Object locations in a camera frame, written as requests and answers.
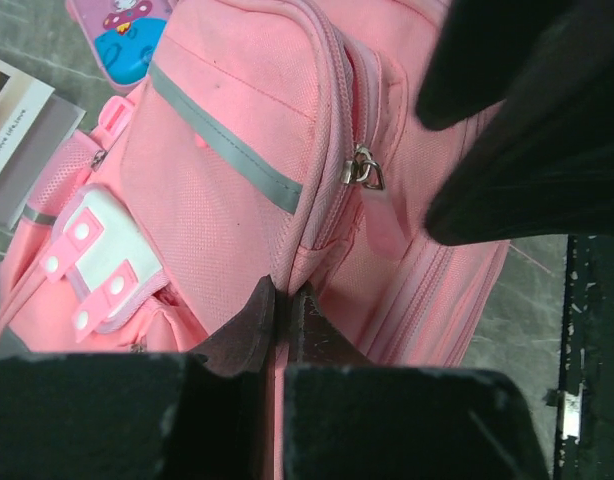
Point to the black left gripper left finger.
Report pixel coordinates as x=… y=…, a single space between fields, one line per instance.
x=242 y=344

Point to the white coffee cover book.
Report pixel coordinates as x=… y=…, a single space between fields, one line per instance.
x=34 y=121

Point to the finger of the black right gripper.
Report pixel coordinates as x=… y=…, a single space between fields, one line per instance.
x=544 y=163

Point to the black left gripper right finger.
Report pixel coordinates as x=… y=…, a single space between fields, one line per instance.
x=313 y=339

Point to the pink student backpack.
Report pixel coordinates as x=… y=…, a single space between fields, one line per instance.
x=268 y=138

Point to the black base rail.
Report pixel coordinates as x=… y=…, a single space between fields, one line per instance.
x=584 y=439

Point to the pink blue pencil case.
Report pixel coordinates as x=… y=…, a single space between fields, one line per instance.
x=122 y=35

